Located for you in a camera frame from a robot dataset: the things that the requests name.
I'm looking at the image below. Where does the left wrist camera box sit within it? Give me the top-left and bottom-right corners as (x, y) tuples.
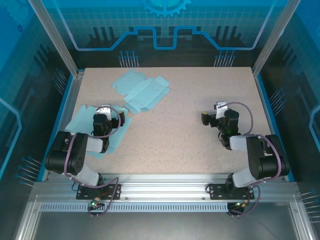
(101, 103), (114, 120)

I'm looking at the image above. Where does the aluminium mounting rail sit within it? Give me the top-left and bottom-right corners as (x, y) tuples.
(29, 173), (301, 202)

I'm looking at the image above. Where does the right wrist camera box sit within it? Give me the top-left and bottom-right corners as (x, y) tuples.
(216, 101), (229, 120)

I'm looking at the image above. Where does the small controller board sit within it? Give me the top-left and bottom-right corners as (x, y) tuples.
(228, 199), (252, 210)
(87, 197), (106, 210)

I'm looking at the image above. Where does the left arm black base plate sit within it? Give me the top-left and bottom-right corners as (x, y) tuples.
(75, 183), (123, 201)

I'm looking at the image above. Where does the aluminium frame post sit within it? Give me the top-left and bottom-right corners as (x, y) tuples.
(251, 0), (302, 77)
(26, 0), (85, 78)

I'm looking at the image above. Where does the aluminium side rail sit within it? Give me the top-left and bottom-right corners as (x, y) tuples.
(42, 71), (85, 181)

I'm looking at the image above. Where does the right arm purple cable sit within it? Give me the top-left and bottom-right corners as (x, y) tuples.
(219, 101), (282, 217)

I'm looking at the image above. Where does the light blue paper box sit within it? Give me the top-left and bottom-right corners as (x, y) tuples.
(64, 104), (133, 160)
(111, 69), (172, 116)

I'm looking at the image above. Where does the metal shelf panel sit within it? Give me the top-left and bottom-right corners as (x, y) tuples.
(14, 199), (320, 240)

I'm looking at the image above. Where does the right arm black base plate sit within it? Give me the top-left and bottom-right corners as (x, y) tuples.
(208, 183), (254, 201)

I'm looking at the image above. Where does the blue table edge trim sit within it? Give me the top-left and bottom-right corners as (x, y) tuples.
(36, 74), (76, 182)
(254, 74), (295, 182)

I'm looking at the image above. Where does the slotted grey cable duct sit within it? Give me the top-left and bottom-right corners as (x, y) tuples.
(39, 202), (230, 213)

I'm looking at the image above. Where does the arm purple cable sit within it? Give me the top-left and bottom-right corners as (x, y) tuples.
(219, 101), (282, 217)
(63, 106), (123, 219)

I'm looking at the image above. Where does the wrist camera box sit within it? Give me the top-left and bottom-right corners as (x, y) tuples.
(101, 103), (114, 120)
(216, 101), (229, 120)

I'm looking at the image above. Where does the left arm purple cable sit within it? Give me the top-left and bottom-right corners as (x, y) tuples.
(63, 106), (123, 219)

